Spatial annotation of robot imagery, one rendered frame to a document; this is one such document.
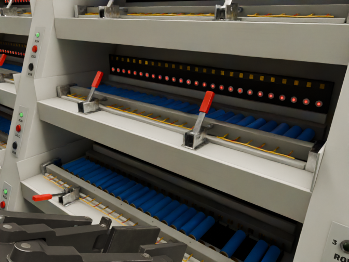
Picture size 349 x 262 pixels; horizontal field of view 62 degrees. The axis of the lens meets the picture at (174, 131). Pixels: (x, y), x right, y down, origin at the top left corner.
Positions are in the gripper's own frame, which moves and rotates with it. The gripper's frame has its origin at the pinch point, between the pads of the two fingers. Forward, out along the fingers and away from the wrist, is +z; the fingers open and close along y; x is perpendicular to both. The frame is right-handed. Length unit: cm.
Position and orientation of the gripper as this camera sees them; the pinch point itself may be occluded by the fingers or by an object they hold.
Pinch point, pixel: (147, 250)
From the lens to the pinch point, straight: 31.2
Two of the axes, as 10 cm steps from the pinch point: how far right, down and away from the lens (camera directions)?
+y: -7.6, -2.4, 6.0
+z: 5.5, 2.5, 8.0
